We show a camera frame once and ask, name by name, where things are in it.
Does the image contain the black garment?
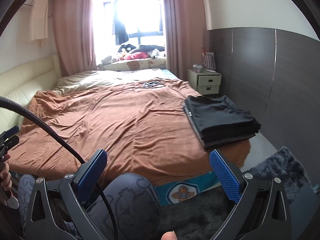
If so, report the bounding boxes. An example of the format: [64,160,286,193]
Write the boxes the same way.
[183,96,261,150]

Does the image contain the dark clothes hanging at window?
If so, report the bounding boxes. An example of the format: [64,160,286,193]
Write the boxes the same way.
[113,12,129,45]

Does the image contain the person's left hand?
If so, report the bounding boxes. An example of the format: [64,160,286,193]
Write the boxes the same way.
[1,154,12,191]

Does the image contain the person's right thumb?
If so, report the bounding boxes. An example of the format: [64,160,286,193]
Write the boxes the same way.
[161,231,177,240]

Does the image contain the cream padded headboard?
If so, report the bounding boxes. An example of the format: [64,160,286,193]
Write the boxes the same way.
[0,53,62,134]

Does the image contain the dark grey fluffy rug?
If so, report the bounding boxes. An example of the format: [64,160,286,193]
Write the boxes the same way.
[151,147,315,239]

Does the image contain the patterned grey trouser leg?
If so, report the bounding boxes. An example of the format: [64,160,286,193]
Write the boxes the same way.
[18,173,160,239]

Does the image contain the blue patterned bed sheet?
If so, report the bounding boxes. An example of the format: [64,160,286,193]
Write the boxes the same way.
[155,171,219,206]

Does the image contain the beige quilt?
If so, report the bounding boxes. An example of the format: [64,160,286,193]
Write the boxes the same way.
[53,69,177,95]

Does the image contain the brown bed blanket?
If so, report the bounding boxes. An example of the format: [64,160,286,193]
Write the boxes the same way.
[7,78,252,181]

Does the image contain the pink left curtain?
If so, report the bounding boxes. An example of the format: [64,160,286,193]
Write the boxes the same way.
[53,0,97,76]

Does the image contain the pink curtain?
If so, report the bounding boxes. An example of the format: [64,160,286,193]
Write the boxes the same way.
[163,0,207,80]
[53,0,97,76]

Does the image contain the white bedside drawer cabinet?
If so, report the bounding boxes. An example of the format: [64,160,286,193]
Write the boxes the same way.
[188,69,222,95]

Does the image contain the plush toys on windowsill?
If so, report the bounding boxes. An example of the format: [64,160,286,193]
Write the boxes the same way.
[101,44,166,65]

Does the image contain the striped gift bag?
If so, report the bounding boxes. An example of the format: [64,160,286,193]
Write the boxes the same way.
[201,47,216,71]

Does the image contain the cream patterned pillow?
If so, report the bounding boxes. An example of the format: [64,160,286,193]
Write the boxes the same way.
[98,57,166,72]

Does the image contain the pink right curtain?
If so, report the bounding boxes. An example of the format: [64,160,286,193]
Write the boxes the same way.
[163,0,207,80]

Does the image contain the black braided cable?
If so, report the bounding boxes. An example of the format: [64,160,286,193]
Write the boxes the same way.
[0,96,119,240]

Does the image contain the cream cloth hanging on wall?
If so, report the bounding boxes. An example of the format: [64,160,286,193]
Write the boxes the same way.
[29,0,49,47]

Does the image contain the black cables on bed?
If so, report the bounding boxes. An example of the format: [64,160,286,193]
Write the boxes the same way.
[135,80,167,90]

